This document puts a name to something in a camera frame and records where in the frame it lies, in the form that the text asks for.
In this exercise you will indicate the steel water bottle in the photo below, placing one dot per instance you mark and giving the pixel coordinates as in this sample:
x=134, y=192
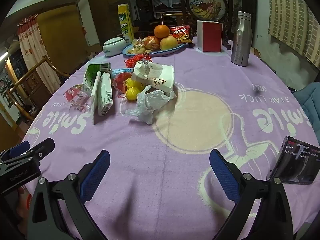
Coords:
x=240, y=42

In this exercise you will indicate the red and white box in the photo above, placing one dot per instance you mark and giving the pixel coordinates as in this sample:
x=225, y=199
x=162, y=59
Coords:
x=210, y=36

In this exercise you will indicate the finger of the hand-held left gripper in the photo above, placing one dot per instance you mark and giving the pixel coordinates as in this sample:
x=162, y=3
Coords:
x=42, y=147
x=17, y=148

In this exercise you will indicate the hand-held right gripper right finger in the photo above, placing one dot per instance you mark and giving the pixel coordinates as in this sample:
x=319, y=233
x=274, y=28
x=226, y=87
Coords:
x=223, y=177

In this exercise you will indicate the brown wooden cabinet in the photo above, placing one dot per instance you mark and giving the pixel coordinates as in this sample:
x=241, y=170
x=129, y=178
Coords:
x=105, y=12

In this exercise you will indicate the blue oval plate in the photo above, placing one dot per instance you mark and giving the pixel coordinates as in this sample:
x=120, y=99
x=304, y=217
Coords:
x=160, y=53

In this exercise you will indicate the red snack packet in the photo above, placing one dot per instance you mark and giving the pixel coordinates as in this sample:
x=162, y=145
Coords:
x=181, y=32

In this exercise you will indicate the black smartphone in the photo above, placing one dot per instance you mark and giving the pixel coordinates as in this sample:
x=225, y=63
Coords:
x=292, y=165

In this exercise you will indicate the yellow and green box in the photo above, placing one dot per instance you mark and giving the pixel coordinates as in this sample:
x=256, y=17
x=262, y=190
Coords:
x=125, y=22

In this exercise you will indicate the pile of walnuts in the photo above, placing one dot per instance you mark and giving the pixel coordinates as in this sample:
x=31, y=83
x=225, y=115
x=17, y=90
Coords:
x=136, y=47

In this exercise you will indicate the white plastic bag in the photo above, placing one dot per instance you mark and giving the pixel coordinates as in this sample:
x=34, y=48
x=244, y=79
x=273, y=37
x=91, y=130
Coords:
x=150, y=102

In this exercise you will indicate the clear cup with red scraps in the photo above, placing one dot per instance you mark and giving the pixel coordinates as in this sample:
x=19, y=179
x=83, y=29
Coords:
x=122, y=80

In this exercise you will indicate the purple printed tablecloth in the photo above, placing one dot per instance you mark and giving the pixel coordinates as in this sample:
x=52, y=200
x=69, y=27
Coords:
x=140, y=142

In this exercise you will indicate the white medicine box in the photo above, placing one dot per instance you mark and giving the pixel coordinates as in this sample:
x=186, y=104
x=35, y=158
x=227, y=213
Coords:
x=105, y=97

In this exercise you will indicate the white ceramic lidded jar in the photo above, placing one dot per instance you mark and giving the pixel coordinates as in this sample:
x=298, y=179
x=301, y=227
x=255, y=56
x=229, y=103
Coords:
x=113, y=45

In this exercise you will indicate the wooden armchair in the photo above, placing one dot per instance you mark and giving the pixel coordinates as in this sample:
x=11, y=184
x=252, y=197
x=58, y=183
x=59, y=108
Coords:
x=32, y=82

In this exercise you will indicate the orange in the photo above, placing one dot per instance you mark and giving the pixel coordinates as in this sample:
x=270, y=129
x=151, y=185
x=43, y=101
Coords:
x=162, y=31

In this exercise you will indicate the apple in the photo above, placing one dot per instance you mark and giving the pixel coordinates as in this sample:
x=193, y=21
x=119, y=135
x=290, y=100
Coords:
x=168, y=43

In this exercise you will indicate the wooden chair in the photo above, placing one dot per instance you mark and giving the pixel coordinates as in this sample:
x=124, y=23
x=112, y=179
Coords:
x=172, y=14

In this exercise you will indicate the blue chair cushion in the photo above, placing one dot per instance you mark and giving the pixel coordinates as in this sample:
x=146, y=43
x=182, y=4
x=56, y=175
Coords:
x=308, y=97

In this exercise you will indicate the blue face mask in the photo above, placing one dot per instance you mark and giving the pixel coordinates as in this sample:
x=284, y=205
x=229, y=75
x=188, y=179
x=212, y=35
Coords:
x=117, y=71

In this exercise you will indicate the orange wrapped pastry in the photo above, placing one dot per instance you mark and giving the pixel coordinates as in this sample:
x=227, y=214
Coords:
x=151, y=42

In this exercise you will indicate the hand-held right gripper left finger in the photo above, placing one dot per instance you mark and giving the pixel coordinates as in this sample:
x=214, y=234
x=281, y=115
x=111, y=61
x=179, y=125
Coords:
x=96, y=175

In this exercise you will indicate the flat grey cardboard piece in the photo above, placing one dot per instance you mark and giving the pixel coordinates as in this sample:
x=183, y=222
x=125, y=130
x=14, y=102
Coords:
x=96, y=105

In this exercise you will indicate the crushed white paper cup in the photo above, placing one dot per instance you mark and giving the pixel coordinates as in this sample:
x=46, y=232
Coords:
x=162, y=78

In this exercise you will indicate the floral curtain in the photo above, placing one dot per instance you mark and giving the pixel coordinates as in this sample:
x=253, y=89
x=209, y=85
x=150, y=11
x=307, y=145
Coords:
x=30, y=47

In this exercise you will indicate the clear red plastic wrapper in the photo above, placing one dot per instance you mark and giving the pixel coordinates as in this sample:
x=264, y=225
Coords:
x=73, y=93

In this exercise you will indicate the red plastic net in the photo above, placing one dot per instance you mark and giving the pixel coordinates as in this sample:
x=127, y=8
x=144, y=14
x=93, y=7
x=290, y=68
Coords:
x=136, y=59

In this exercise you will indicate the round painted table screen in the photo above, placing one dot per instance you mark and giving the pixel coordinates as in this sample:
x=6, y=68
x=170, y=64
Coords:
x=208, y=3

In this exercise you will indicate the green and white milk carton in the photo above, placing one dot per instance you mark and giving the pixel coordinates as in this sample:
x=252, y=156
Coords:
x=91, y=76

